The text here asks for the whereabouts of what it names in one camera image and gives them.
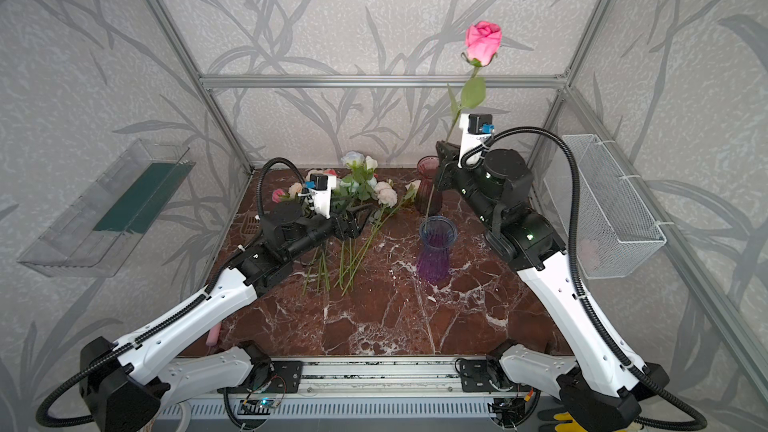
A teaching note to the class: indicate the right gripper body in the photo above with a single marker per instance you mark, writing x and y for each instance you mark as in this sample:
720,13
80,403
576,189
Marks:
447,159

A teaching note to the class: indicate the flower bunch on table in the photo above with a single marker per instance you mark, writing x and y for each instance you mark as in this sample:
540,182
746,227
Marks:
361,192

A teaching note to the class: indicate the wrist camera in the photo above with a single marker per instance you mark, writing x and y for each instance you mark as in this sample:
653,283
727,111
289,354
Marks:
476,129
320,187

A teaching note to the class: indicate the purple pink garden rake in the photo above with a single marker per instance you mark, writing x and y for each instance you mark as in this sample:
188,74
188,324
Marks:
213,335

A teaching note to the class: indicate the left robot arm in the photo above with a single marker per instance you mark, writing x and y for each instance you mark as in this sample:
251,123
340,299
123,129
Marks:
123,385

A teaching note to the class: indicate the blue purple glass vase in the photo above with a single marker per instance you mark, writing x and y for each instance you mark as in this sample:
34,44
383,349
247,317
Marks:
437,234

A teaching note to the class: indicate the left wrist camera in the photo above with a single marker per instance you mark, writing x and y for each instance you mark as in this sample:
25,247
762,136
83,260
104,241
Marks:
320,187

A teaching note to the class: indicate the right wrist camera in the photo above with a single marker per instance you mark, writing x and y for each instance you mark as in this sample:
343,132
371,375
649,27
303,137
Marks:
476,129

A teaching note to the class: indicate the clear plastic tray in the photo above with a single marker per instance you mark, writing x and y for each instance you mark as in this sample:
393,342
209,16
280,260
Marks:
96,234

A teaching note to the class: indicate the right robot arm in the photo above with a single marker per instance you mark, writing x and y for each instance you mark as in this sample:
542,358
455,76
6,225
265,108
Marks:
604,385

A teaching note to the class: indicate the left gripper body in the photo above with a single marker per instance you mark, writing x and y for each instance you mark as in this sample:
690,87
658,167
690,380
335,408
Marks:
346,223

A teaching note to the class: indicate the yellow work glove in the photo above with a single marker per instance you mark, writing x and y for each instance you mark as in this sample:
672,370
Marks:
557,420

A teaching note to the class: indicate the red glass vase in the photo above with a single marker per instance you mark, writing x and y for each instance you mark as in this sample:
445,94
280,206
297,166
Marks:
429,198

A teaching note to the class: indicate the brown slotted scoop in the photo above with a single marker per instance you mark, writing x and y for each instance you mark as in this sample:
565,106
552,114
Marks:
250,224

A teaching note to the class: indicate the pink rose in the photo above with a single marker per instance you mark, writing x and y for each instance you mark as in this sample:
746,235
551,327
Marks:
482,42

